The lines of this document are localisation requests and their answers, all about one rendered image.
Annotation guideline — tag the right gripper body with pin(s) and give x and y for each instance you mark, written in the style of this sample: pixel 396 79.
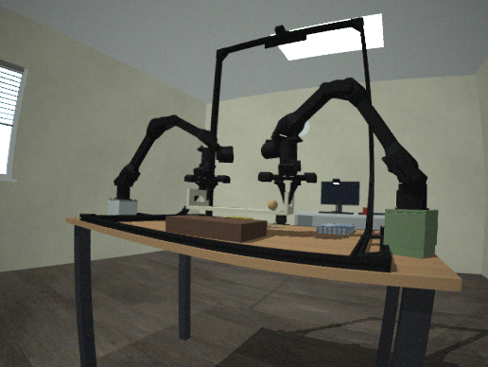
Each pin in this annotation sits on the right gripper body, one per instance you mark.
pixel 220 178

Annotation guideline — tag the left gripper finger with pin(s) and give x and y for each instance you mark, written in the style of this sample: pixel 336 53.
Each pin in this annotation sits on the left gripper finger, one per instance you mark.
pixel 292 190
pixel 282 189

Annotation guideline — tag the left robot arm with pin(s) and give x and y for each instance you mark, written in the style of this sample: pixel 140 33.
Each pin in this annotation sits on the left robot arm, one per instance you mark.
pixel 411 193

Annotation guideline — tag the tan ball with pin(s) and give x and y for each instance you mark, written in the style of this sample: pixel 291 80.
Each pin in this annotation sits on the tan ball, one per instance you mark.
pixel 272 205

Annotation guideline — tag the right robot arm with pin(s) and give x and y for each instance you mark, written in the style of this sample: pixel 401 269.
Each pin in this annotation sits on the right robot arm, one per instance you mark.
pixel 130 173

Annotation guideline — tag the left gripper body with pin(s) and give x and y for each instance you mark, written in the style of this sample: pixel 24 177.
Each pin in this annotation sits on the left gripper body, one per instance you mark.
pixel 267 177

